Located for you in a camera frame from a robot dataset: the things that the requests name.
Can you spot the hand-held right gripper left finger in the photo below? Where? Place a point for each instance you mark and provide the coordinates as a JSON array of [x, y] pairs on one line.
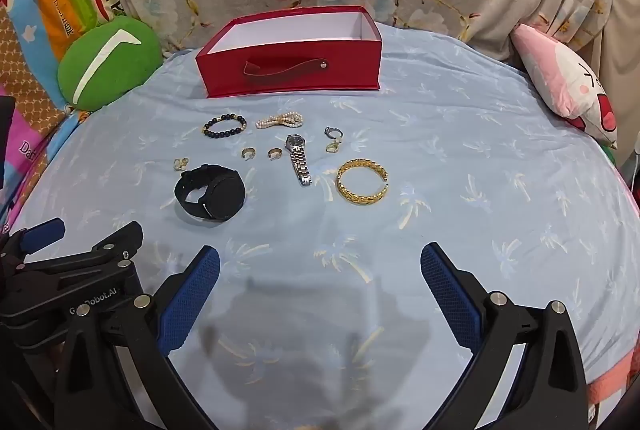
[[192, 300]]

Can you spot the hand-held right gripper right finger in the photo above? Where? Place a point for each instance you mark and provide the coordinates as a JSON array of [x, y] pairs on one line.
[[450, 295]]

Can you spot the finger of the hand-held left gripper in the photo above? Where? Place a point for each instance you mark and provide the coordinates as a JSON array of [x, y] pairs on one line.
[[45, 234], [115, 242]]

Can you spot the black wrist watch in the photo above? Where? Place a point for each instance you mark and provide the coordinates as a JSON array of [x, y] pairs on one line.
[[220, 200]]

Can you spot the silver metal wrist watch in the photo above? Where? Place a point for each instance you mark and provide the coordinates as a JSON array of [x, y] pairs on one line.
[[298, 160]]

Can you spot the silver hoop earring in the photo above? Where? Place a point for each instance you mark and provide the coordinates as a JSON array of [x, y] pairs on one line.
[[327, 131]]

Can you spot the red box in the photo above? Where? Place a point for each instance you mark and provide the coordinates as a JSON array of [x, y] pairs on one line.
[[287, 70]]

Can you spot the gold stud earring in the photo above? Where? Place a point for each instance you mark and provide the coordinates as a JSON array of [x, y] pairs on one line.
[[179, 164]]

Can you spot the gold hoop earring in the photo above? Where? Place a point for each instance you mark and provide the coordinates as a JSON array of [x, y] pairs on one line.
[[272, 154], [246, 153]]

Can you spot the light blue printed bedsheet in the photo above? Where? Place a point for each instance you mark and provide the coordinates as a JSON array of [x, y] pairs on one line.
[[450, 135]]

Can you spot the green round pillow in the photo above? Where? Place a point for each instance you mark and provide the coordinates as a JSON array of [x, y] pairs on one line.
[[110, 60]]

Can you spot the pink cartoon pillow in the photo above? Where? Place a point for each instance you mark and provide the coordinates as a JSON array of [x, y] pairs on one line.
[[555, 70]]

